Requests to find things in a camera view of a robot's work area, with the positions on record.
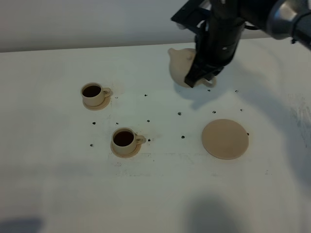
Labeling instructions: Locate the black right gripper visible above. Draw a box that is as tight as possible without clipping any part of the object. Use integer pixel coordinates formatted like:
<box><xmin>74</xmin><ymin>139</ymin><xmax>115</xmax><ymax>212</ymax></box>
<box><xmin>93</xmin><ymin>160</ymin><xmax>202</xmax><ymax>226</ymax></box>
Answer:
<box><xmin>171</xmin><ymin>0</ymin><xmax>274</xmax><ymax>88</ymax></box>

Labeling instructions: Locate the beige ceramic teapot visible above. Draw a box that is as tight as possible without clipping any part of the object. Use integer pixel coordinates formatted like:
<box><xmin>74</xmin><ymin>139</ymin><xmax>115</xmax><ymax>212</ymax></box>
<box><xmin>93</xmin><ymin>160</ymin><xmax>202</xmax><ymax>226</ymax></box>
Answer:
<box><xmin>167</xmin><ymin>47</ymin><xmax>217</xmax><ymax>88</ymax></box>

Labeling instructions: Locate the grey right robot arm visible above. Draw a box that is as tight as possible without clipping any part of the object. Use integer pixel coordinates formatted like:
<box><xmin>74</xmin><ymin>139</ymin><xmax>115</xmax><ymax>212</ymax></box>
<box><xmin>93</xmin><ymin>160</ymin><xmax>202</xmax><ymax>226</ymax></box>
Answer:
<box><xmin>171</xmin><ymin>0</ymin><xmax>311</xmax><ymax>87</ymax></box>

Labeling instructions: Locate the beige teapot saucer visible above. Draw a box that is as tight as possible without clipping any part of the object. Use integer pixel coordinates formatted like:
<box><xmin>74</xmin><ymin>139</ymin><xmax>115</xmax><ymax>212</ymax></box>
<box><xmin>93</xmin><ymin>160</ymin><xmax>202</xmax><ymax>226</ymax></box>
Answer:
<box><xmin>201</xmin><ymin>119</ymin><xmax>249</xmax><ymax>160</ymax></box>

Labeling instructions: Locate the beige near cup saucer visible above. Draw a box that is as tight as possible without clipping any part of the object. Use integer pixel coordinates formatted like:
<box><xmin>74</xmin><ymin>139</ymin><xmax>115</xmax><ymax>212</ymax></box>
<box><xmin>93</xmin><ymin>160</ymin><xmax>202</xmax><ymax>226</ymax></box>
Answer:
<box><xmin>110</xmin><ymin>143</ymin><xmax>141</xmax><ymax>158</ymax></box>

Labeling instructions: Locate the beige cup saucer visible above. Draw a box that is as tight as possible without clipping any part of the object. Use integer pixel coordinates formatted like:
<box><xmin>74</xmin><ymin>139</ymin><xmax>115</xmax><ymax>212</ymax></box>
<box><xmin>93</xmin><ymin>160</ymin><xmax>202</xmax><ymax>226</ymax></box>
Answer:
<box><xmin>82</xmin><ymin>97</ymin><xmax>111</xmax><ymax>111</ymax></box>
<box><xmin>110</xmin><ymin>143</ymin><xmax>141</xmax><ymax>158</ymax></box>

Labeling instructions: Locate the beige far cup saucer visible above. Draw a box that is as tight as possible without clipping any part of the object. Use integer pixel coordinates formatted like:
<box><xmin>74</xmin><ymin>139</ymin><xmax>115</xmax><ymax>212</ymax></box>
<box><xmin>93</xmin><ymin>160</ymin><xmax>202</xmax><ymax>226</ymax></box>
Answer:
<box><xmin>82</xmin><ymin>97</ymin><xmax>111</xmax><ymax>111</ymax></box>

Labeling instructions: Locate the beige near teacup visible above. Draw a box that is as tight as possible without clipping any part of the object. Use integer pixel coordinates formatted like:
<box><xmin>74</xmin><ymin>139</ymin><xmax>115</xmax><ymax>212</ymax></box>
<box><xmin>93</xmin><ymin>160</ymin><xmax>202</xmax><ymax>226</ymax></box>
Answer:
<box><xmin>111</xmin><ymin>128</ymin><xmax>146</xmax><ymax>154</ymax></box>

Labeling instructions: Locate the beige teacup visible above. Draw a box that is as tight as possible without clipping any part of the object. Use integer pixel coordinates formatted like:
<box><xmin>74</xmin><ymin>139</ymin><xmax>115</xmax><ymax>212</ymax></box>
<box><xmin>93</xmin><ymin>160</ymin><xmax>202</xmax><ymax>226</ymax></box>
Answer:
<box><xmin>81</xmin><ymin>83</ymin><xmax>112</xmax><ymax>106</ymax></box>
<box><xmin>111</xmin><ymin>128</ymin><xmax>146</xmax><ymax>154</ymax></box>

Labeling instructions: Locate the beige far teacup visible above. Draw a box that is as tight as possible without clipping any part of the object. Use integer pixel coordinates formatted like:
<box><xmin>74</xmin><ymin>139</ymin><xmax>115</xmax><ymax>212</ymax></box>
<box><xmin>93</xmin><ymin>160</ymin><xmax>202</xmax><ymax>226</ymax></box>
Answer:
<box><xmin>81</xmin><ymin>83</ymin><xmax>112</xmax><ymax>106</ymax></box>

